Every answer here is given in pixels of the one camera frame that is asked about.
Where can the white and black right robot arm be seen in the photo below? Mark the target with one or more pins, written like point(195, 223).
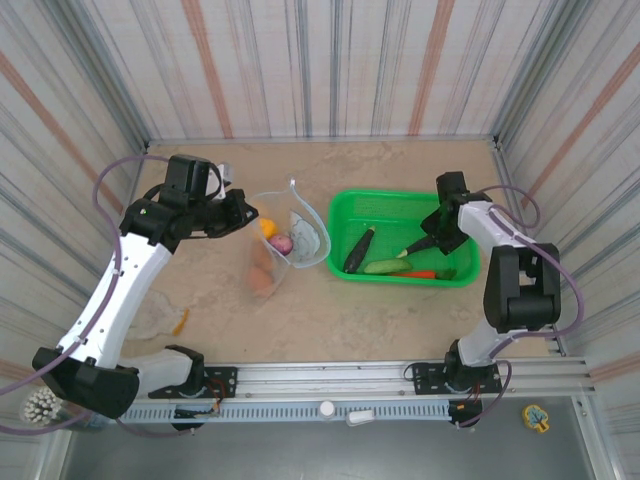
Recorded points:
point(520, 290)

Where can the orange scrap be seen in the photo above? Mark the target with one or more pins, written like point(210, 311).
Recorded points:
point(181, 324)

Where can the purple onion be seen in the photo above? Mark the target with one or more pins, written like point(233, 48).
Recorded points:
point(281, 244)

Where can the clear container of white sticks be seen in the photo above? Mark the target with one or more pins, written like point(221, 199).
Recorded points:
point(37, 405)

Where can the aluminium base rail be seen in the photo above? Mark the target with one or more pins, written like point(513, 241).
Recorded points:
point(320, 380)

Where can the orange carrot with green leaves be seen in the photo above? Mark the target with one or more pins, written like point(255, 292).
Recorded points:
point(415, 274)

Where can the green plastic basket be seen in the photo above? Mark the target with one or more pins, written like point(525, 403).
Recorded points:
point(395, 210)

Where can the white plastic clip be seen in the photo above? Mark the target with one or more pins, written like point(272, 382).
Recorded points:
point(360, 418)

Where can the white round cap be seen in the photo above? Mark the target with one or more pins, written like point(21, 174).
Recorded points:
point(327, 409)

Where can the yellow bell pepper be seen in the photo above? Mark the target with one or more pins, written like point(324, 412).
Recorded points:
point(267, 227)

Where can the clear zip-top bag blue zipper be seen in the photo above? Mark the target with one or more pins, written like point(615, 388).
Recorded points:
point(305, 240)

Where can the light green cucumber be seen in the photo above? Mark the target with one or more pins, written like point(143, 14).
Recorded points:
point(382, 266)

